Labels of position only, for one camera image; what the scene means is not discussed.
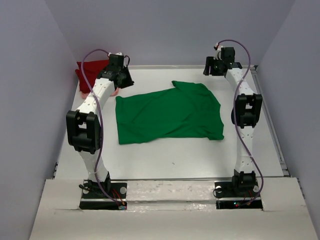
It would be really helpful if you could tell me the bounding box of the green t-shirt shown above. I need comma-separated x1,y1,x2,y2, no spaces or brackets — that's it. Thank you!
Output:
115,80,225,145

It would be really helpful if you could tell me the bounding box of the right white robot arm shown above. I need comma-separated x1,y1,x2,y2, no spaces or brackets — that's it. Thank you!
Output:
203,44,263,199

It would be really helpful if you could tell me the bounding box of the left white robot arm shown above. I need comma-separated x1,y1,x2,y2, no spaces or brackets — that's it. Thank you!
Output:
66,52,134,198

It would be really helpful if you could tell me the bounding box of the folded dark red t-shirt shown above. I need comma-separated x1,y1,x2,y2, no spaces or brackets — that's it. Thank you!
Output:
75,59,109,94

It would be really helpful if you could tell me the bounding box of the folded pink t-shirt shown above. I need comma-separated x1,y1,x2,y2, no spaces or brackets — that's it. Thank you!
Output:
80,87,120,99

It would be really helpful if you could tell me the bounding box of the white front cover board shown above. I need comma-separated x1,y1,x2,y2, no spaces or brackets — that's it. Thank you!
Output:
30,177,317,240

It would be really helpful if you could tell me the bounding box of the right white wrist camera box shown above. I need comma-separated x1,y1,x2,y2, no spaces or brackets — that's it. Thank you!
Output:
213,43,224,60

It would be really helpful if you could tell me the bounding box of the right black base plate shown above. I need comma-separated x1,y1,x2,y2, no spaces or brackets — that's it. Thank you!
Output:
212,181,263,210

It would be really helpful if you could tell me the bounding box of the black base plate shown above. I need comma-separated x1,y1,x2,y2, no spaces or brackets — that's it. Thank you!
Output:
79,180,128,211
212,181,263,210

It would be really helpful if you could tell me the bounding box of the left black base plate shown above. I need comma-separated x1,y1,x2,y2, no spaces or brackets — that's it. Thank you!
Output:
79,180,128,211

